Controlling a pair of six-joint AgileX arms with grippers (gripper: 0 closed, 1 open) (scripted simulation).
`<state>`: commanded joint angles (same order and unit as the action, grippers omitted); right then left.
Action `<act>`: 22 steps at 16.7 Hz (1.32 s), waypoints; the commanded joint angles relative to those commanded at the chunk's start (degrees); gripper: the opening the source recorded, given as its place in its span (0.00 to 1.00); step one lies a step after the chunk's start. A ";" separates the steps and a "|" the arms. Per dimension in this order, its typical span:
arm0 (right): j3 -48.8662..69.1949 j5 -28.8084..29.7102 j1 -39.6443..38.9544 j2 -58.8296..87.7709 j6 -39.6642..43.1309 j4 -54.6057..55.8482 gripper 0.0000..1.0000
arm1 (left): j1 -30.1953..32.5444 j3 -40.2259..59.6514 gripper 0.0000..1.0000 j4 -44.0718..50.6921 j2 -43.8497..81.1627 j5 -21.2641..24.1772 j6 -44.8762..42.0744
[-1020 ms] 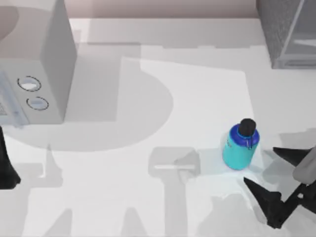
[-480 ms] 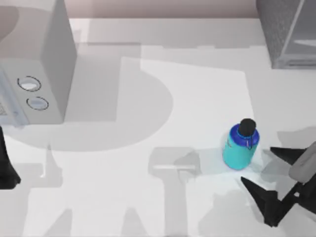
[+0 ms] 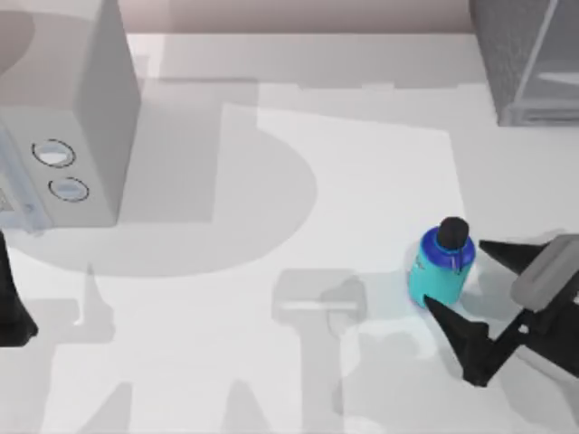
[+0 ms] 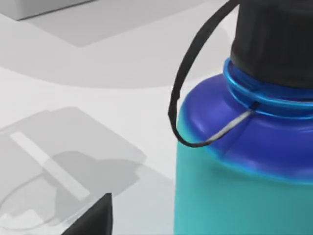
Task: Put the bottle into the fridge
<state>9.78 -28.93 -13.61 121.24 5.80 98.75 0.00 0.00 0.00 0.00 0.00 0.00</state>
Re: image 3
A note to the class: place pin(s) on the teal bottle with black cap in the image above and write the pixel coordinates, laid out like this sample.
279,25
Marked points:
436,278

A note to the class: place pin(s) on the grey cabinet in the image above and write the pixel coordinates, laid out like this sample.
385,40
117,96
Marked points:
511,59

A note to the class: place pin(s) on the small microwave knob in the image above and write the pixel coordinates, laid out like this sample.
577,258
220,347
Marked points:
69,189

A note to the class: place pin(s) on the large microwave knob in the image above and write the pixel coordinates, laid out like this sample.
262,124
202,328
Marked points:
53,153

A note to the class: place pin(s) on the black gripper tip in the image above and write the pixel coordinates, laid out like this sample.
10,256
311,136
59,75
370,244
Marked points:
10,312

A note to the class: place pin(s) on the pale microwave oven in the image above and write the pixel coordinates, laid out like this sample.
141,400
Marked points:
86,81

